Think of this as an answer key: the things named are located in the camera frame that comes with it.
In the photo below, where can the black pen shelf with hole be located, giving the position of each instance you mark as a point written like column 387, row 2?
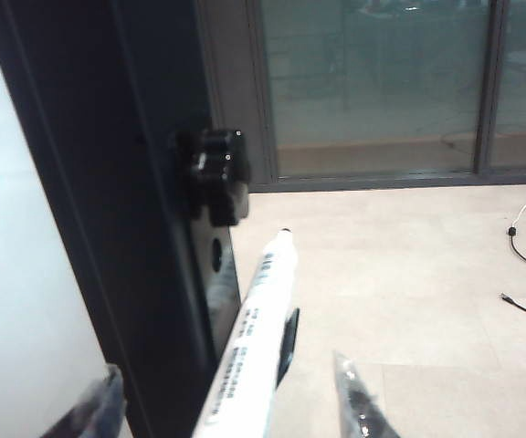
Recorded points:
column 222, row 283

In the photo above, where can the white whiteboard with black frame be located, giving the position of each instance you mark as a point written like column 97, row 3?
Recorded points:
column 12, row 205

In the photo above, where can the right gripper left finger taped clear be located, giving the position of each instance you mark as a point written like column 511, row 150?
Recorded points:
column 94, row 410

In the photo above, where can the white marker pen black clip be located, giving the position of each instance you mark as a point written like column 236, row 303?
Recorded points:
column 254, row 328

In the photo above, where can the black metal whiteboard stand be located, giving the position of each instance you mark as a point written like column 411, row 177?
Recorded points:
column 162, row 91

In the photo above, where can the right gripper right finger taped clear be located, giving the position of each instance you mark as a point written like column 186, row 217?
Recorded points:
column 359, row 406

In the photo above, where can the black clamp knob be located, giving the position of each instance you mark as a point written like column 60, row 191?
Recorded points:
column 213, row 169

